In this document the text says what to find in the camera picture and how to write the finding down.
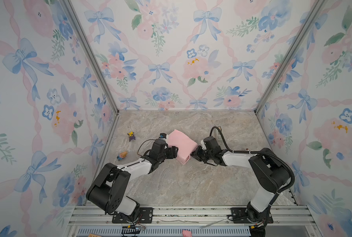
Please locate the purple wrapping paper sheet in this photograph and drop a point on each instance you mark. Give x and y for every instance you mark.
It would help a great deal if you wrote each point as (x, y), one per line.
(185, 145)

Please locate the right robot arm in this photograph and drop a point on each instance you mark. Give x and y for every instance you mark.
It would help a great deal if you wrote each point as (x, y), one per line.
(273, 174)

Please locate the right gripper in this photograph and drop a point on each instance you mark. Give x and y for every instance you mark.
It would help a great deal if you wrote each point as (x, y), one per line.
(196, 155)

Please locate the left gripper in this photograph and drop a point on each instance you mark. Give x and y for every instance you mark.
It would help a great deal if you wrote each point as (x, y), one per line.
(172, 152)

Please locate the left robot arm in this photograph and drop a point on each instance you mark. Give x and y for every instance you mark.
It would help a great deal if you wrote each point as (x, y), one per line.
(108, 189)

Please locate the aluminium rail frame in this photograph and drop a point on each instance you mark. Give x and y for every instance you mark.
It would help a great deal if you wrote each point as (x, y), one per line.
(202, 221)

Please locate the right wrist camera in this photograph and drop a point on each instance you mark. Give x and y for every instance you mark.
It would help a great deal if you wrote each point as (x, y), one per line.
(203, 145)

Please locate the pink object on rail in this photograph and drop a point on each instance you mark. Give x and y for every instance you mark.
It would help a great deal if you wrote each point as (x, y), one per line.
(187, 233)

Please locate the yellow purple toy figure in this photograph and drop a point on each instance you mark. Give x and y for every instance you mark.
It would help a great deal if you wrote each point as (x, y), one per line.
(131, 136)

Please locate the orange toy figure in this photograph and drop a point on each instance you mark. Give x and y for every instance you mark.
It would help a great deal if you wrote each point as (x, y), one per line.
(122, 155)

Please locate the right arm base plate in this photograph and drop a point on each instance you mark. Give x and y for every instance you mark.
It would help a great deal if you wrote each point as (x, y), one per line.
(243, 215)

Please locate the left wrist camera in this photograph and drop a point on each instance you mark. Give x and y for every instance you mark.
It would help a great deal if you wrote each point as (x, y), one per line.
(163, 136)

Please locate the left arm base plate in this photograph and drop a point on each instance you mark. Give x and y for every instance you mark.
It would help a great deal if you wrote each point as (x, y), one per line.
(143, 215)

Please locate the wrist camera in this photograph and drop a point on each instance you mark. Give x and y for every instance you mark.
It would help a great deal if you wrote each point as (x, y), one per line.
(163, 136)
(203, 145)

